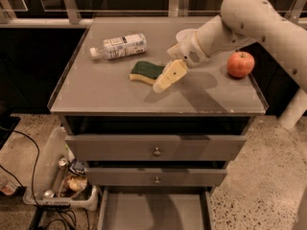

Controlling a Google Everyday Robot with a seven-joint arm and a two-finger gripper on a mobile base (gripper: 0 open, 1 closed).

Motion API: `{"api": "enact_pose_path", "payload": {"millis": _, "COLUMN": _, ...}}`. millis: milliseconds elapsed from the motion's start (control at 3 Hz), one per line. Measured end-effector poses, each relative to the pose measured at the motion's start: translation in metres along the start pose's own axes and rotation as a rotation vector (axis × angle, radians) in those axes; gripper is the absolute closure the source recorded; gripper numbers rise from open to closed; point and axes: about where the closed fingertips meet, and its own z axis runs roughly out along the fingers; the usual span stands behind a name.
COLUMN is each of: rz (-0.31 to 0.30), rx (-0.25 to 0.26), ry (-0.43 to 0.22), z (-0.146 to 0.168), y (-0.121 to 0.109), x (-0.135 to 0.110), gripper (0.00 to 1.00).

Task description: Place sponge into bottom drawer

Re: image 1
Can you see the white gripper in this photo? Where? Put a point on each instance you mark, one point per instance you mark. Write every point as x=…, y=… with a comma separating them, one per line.
x=189, y=51

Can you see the green and yellow sponge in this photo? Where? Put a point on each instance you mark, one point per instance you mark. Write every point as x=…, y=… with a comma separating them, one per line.
x=146, y=71

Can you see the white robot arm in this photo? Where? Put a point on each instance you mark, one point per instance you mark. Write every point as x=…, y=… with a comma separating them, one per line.
x=238, y=23

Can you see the grey drawer cabinet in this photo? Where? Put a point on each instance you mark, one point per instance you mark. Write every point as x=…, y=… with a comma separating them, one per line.
x=98, y=97

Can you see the grey top drawer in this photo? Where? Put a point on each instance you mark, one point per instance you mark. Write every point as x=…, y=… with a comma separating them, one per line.
x=92, y=147

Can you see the grey drawer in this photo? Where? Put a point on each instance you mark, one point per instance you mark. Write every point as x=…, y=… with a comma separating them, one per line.
x=92, y=147
x=155, y=208
x=156, y=177

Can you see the grey middle drawer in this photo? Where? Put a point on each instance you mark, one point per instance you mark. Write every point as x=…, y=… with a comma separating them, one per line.
x=156, y=177

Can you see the grey bottom drawer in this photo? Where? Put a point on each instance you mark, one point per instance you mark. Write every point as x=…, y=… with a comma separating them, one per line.
x=155, y=208

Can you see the white bowl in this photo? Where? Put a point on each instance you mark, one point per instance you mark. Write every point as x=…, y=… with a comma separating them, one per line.
x=186, y=33

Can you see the clear plastic bottle with label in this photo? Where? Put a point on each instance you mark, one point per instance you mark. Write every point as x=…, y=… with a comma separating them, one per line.
x=120, y=47

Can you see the red apple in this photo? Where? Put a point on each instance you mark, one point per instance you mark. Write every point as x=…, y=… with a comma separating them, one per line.
x=240, y=64

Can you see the silver can upright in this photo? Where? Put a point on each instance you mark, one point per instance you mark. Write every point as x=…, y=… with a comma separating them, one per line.
x=63, y=163

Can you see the snack bag in bin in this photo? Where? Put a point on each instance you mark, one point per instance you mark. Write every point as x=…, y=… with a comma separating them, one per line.
x=75, y=180

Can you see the clear plastic storage bin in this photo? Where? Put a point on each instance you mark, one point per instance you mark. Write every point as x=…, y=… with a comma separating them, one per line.
x=48, y=176

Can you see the silver can lower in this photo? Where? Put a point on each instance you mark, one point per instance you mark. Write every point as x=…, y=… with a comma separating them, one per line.
x=49, y=194

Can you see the metal railing frame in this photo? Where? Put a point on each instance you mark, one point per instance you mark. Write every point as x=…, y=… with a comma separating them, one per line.
x=76, y=11

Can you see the white post on floor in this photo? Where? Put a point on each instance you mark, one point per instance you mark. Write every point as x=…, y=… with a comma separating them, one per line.
x=294, y=110

